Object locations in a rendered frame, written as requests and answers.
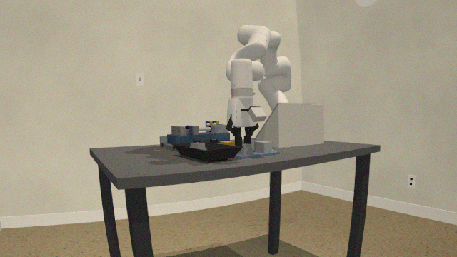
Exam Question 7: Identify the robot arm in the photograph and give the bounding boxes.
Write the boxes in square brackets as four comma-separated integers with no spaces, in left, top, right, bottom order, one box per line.
[226,25,291,122]

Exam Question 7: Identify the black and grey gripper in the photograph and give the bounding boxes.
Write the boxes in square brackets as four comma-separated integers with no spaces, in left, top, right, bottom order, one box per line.
[226,96,259,147]

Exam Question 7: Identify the yellow rectangular block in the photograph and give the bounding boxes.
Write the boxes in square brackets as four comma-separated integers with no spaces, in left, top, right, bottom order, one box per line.
[220,141,235,146]

